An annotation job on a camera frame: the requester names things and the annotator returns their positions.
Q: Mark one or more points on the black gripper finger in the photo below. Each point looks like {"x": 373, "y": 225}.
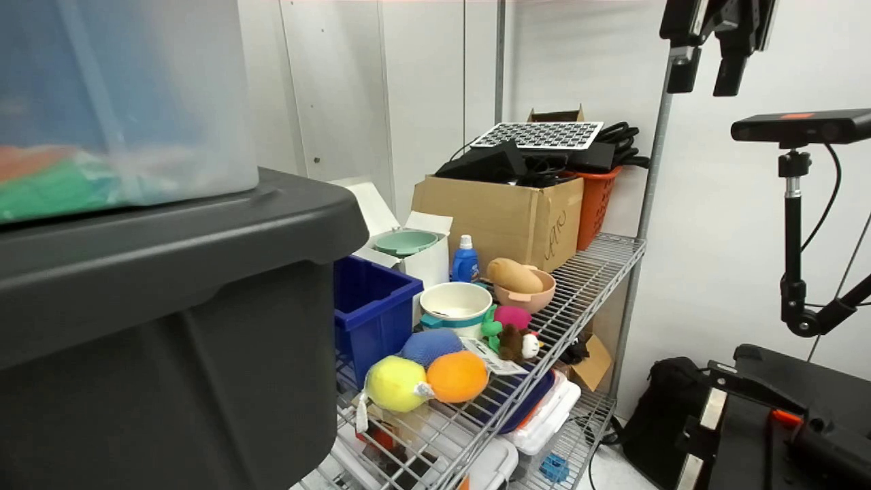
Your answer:
{"x": 683, "y": 27}
{"x": 743, "y": 27}

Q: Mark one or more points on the brown plush doll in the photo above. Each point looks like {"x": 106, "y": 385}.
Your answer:
{"x": 511, "y": 343}

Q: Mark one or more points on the metal shelf pole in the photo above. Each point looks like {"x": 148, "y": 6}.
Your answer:
{"x": 500, "y": 64}
{"x": 647, "y": 200}

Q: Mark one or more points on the grey computer keyboard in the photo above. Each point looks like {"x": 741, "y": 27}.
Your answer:
{"x": 533, "y": 136}

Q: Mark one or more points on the orange plastic basket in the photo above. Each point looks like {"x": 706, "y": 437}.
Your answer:
{"x": 593, "y": 208}

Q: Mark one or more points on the large brown cardboard box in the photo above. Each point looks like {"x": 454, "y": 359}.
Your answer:
{"x": 498, "y": 219}

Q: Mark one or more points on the blue detergent bottle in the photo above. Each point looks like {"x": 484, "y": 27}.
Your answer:
{"x": 462, "y": 261}

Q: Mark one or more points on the pink plush toy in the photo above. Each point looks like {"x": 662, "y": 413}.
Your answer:
{"x": 511, "y": 316}

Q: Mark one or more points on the white cardboard box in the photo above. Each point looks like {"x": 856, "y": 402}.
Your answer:
{"x": 426, "y": 261}

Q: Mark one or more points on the small cardboard piece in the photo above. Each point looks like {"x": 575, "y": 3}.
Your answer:
{"x": 590, "y": 366}

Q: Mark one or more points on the mint green bowl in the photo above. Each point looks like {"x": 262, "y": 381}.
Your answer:
{"x": 407, "y": 242}

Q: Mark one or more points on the white bowl teal rim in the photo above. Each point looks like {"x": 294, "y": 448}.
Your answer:
{"x": 451, "y": 301}

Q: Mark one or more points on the green plush toy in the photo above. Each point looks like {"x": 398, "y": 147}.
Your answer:
{"x": 490, "y": 330}

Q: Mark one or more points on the white barcode tag card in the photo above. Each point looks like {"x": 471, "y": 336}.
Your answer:
{"x": 494, "y": 357}

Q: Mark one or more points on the black backpack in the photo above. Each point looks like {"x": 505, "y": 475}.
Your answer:
{"x": 662, "y": 417}

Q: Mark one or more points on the black equipment case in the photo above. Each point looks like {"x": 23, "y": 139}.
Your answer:
{"x": 797, "y": 426}

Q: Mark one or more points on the white plastic case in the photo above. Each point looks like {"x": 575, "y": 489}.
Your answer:
{"x": 494, "y": 463}
{"x": 554, "y": 408}

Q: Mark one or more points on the blue plush ball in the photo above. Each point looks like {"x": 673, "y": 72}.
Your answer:
{"x": 430, "y": 343}

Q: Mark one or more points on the dark blue case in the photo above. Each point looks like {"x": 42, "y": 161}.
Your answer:
{"x": 525, "y": 403}

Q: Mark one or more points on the orange plush ball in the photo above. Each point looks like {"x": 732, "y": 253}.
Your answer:
{"x": 458, "y": 377}

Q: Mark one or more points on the blue plastic bin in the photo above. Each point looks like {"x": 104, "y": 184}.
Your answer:
{"x": 370, "y": 315}

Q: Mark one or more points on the blue round object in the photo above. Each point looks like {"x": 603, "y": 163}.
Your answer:
{"x": 554, "y": 470}

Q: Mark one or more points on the yellow plush ball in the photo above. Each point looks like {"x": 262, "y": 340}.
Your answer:
{"x": 396, "y": 385}

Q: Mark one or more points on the clear plastic storage bin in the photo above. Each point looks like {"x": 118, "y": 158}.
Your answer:
{"x": 137, "y": 91}

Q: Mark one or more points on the dark grey storage tote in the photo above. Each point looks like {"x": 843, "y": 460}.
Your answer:
{"x": 179, "y": 343}

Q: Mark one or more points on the black camera stand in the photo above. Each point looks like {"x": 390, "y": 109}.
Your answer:
{"x": 792, "y": 234}

